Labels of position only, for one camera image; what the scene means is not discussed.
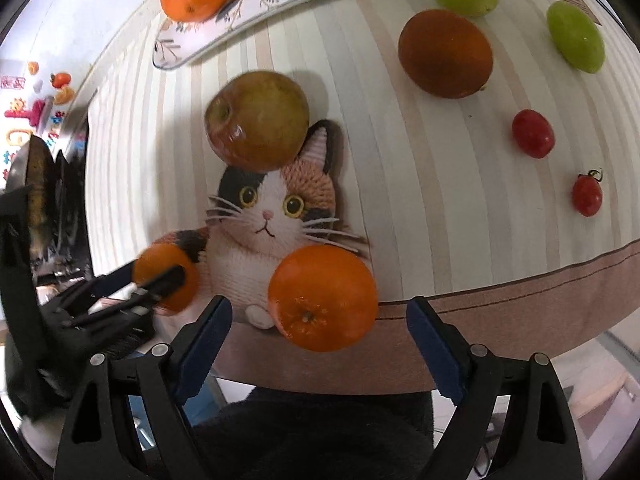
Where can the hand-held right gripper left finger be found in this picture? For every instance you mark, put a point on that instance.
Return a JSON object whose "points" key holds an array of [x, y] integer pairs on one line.
{"points": [[205, 345]]}

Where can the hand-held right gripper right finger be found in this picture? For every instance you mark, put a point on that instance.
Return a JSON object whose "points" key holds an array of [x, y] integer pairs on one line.
{"points": [[435, 345]]}

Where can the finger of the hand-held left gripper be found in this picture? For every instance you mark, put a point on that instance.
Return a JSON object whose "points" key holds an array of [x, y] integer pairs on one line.
{"points": [[125, 310], [167, 280]]}

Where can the small orange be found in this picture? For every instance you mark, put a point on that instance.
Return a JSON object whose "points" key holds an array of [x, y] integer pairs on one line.
{"points": [[160, 257]]}

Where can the large orange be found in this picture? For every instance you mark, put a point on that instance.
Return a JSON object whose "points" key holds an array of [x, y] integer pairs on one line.
{"points": [[322, 297]]}

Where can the green and red apple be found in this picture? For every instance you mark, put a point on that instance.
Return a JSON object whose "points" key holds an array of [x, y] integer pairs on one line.
{"points": [[257, 120]]}

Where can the red cherry tomato with stem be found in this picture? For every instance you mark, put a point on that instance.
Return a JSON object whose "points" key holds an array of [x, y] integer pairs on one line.
{"points": [[587, 196]]}

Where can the floral plate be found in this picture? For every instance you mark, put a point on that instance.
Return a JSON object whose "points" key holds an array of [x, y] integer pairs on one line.
{"points": [[260, 5]]}

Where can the dark reddish orange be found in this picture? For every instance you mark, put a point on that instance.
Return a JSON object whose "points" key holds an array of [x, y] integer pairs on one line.
{"points": [[445, 52]]}

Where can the striped cat-print tablecloth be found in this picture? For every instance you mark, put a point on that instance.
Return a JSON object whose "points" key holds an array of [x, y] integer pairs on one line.
{"points": [[400, 210]]}

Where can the colourful fridge magnets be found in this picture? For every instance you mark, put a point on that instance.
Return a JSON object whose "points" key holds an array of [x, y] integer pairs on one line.
{"points": [[60, 80]]}

